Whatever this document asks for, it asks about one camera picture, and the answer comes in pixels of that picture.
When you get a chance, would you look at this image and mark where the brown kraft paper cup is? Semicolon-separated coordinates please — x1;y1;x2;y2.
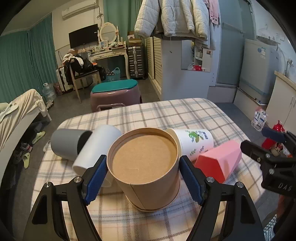
106;128;181;212

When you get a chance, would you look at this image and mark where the pink faceted cup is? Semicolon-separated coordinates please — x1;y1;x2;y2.
194;140;242;183

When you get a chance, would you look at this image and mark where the white cup with green print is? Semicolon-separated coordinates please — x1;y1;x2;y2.
166;128;214;162

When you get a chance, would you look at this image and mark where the person's right hand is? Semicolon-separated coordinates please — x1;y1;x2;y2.
276;195;295;221

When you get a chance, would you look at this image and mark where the red bottle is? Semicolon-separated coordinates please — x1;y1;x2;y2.
261;120;285;150

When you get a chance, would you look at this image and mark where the plastic package on floor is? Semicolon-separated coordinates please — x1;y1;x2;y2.
251;108;267;132

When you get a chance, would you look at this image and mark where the green slipper near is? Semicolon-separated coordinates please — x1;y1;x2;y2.
22;152;30;169

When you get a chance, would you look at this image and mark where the green slipper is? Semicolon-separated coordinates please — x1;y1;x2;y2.
32;131;46;145
22;152;30;169

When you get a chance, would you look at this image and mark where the sneaker under bed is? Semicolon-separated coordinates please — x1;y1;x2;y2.
13;143;33;165

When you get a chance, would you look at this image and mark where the white washing machine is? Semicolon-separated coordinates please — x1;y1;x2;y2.
239;39;279;104

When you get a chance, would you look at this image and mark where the green slipper far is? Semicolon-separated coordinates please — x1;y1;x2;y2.
32;131;46;145

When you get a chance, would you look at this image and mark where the white wardrobe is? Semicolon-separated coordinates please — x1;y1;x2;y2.
145;33;221;100

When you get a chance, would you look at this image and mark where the bed with beige sheet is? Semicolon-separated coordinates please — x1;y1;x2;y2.
1;89;51;177

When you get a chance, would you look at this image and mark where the large water bottle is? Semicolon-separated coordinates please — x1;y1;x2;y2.
42;82;56;101

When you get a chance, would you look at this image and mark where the pink towel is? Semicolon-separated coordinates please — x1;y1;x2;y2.
204;0;220;25

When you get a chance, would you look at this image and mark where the white puffer jacket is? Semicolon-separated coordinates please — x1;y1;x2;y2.
134;1;210;41

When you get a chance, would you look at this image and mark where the purple stool with teal cushion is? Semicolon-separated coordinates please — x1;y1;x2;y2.
90;79;142;112

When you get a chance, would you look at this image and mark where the black drawer cabinet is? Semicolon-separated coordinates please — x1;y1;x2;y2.
127;46;146;79

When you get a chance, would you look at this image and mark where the white suitcase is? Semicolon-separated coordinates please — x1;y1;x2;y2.
56;67;73;92

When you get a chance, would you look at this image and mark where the wooden chair with clothes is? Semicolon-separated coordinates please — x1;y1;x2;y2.
62;53;106;102

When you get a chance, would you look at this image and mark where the teal basket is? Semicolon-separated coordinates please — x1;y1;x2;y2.
105;67;121;82

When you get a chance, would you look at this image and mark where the green curtain left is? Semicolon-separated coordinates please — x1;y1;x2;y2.
1;14;57;102

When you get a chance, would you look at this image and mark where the white dressing table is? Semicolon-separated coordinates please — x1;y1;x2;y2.
88;47;130;79

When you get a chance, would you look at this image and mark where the green curtain behind mirror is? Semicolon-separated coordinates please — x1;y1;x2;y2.
103;0;142;42

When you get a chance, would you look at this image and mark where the oval vanity mirror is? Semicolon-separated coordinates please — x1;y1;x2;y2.
99;22;117;44

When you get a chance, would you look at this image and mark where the black television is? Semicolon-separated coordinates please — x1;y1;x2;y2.
69;24;98;48

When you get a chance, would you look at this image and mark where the white air conditioner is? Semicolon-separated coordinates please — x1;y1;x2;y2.
61;0;97;19

